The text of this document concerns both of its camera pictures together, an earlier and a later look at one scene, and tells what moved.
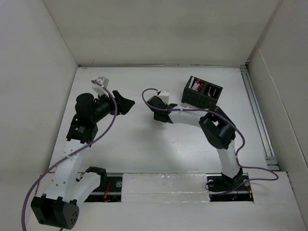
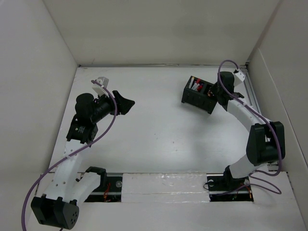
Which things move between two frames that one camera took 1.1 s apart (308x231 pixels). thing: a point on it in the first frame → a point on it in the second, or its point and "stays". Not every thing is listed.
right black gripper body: (156, 117) → (215, 89)
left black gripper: (123, 104) stays
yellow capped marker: (191, 83) stays
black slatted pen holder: (200, 93) stays
